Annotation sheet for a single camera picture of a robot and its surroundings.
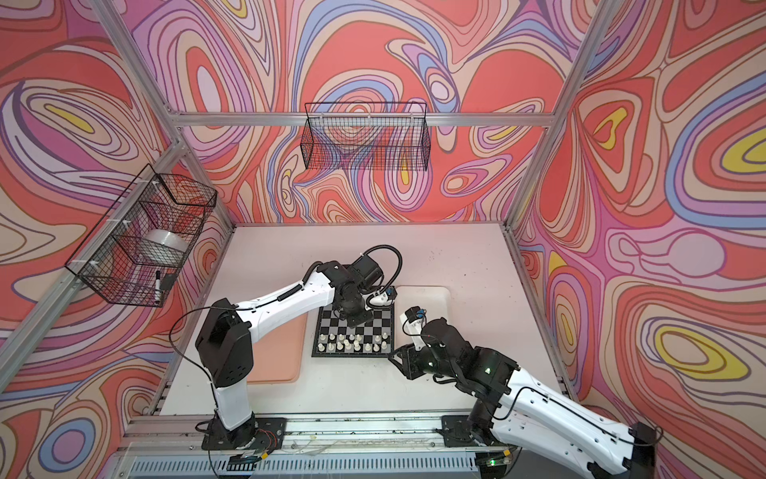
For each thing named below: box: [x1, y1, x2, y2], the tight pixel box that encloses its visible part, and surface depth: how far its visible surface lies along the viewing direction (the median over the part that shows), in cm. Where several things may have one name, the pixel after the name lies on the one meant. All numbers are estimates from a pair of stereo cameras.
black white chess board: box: [311, 304, 396, 359], surface depth 88 cm
